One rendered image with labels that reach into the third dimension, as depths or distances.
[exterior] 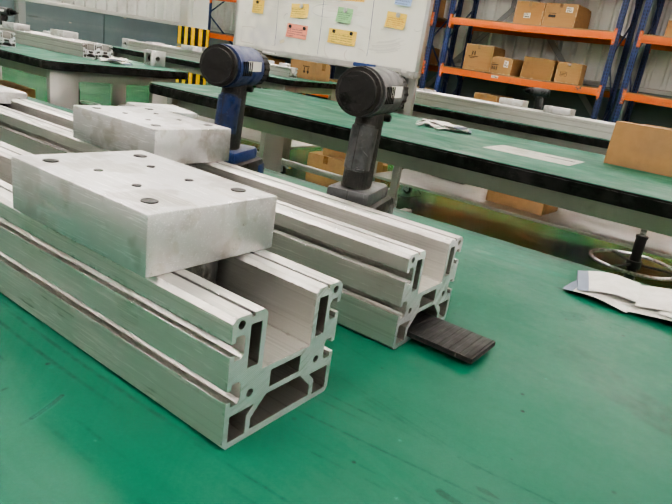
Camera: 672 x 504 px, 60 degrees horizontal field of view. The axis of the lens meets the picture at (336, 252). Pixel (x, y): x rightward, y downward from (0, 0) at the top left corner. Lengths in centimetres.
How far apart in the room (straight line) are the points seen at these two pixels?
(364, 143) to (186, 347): 45
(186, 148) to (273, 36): 348
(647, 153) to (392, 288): 188
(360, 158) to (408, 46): 281
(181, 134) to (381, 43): 300
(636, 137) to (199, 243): 204
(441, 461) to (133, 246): 23
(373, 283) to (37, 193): 26
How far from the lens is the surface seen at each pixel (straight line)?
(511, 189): 188
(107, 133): 73
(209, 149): 71
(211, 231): 38
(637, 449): 47
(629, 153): 231
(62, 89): 353
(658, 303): 74
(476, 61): 1071
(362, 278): 49
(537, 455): 42
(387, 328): 49
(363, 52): 368
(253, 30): 427
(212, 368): 34
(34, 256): 48
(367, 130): 74
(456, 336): 52
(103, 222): 39
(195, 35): 896
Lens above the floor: 100
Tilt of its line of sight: 19 degrees down
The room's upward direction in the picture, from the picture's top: 9 degrees clockwise
